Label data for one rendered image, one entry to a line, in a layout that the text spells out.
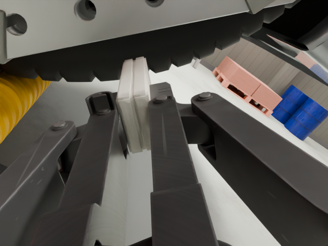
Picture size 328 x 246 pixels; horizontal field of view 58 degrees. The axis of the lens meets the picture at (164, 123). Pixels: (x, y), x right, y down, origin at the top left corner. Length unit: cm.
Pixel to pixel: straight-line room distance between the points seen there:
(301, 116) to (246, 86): 154
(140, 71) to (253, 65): 699
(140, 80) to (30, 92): 22
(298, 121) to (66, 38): 675
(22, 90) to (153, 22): 18
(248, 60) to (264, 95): 120
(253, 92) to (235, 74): 54
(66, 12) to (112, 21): 3
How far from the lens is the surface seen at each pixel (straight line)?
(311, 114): 687
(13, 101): 32
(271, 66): 738
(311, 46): 42
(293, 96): 718
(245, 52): 696
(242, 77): 588
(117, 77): 31
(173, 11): 20
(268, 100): 626
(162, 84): 16
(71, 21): 21
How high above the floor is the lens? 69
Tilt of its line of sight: 19 degrees down
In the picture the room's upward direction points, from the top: 37 degrees clockwise
